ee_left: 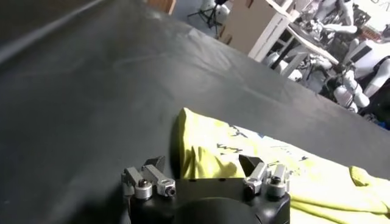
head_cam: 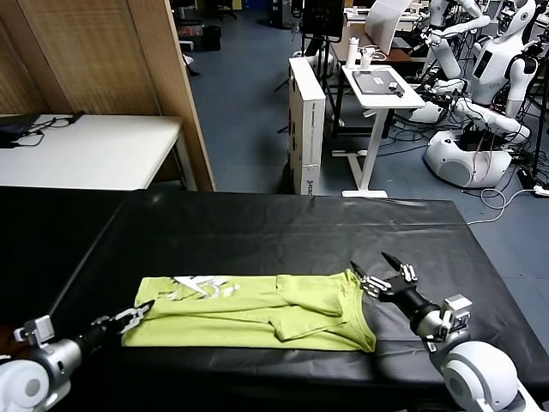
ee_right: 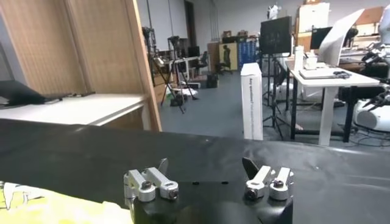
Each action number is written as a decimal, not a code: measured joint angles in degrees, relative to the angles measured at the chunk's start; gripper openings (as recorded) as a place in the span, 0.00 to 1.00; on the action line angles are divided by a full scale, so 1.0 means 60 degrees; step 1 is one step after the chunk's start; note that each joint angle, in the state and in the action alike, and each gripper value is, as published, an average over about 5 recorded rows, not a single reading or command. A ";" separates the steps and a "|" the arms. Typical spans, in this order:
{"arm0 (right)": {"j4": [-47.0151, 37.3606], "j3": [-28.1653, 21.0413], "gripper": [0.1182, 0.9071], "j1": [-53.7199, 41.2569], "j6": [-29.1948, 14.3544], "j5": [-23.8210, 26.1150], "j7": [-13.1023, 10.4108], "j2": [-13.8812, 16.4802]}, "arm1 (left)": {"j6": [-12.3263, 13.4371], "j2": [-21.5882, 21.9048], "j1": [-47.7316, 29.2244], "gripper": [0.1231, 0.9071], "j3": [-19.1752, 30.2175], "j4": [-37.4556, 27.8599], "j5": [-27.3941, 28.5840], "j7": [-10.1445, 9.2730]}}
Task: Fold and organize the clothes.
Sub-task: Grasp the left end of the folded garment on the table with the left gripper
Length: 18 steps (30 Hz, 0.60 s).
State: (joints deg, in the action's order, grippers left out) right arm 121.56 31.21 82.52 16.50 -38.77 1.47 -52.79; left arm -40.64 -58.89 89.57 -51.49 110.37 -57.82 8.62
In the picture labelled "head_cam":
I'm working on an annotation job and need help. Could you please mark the black power strip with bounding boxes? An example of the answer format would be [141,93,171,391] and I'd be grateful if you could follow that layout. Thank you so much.
[516,167,549,197]

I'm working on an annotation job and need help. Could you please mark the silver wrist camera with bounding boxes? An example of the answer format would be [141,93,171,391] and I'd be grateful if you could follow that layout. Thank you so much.
[439,294,473,340]
[13,315,56,347]

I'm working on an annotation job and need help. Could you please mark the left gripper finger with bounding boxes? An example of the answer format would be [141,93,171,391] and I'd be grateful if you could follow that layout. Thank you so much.
[92,299,155,328]
[115,312,149,335]

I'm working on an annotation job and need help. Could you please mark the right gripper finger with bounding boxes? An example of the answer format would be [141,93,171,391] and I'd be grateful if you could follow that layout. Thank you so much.
[350,260,390,299]
[381,251,419,284]

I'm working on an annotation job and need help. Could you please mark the grey laptop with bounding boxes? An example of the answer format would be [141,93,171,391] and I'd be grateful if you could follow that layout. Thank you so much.
[352,70,407,94]

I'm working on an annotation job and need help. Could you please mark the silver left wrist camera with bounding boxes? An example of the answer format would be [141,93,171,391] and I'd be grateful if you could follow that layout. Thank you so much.
[13,315,56,347]

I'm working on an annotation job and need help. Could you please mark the brown desk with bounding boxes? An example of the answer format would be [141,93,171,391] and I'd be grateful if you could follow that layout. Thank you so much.
[329,25,430,65]

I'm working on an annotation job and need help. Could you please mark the white robot wheeled base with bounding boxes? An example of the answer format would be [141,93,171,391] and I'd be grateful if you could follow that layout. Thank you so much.
[423,128,514,189]

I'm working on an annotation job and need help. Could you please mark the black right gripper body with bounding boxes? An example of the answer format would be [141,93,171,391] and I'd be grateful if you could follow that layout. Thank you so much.
[385,276,443,331]

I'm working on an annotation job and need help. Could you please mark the wooden partition screen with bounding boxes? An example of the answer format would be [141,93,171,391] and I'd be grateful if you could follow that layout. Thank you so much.
[0,0,217,192]

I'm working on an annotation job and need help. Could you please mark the black cables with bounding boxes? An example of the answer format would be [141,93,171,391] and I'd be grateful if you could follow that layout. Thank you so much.
[12,110,86,149]

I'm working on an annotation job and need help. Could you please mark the white round device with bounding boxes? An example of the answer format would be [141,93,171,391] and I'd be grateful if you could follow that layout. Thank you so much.
[315,51,338,79]

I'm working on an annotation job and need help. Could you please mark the white curved panel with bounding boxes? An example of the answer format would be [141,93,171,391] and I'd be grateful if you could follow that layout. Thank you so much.
[365,0,411,56]

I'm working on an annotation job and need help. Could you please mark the white height-adjustable desk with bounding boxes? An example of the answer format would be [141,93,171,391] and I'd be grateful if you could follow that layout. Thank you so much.
[329,63,427,198]

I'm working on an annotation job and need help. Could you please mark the white table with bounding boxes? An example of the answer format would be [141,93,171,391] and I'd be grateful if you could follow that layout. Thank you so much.
[0,113,198,192]

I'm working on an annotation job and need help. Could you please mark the yellow-green t-shirt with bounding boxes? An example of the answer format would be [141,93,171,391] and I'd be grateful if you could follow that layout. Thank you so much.
[121,269,377,354]

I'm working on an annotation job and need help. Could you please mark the black pouch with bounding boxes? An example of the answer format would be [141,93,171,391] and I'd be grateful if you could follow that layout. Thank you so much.
[0,124,32,149]

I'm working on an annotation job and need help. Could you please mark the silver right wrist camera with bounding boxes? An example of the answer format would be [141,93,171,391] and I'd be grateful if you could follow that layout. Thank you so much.
[439,294,473,340]

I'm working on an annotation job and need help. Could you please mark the white bottle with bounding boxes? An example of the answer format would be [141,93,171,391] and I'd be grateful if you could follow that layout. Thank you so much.
[346,36,360,69]

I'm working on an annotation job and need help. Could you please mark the black monitor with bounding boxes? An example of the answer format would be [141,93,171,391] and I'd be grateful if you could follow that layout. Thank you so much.
[302,0,346,44]

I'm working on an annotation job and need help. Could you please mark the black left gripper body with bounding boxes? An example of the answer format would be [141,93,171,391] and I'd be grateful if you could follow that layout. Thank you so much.
[81,325,124,357]

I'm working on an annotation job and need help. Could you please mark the black tripod stand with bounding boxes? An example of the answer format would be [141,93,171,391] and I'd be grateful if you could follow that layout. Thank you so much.
[274,33,344,135]

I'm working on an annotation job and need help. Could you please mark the black tablecloth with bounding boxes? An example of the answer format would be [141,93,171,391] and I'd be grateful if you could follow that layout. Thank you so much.
[38,188,549,392]

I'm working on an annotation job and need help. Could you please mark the white floor cable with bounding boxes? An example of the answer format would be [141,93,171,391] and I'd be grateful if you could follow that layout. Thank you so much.
[465,185,538,227]

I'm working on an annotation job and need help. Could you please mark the black side table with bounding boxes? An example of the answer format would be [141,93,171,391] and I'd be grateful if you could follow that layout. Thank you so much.
[0,185,130,331]

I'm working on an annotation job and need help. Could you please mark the white humanoid robot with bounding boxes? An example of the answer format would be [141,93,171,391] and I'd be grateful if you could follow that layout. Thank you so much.
[424,0,541,145]
[422,0,492,81]

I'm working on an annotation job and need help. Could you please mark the tall white cardboard box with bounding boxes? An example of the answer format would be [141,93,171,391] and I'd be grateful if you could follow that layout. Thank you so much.
[287,55,328,197]

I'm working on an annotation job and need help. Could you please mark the black bag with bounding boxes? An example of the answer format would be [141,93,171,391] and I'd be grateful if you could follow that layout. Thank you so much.
[201,24,222,51]

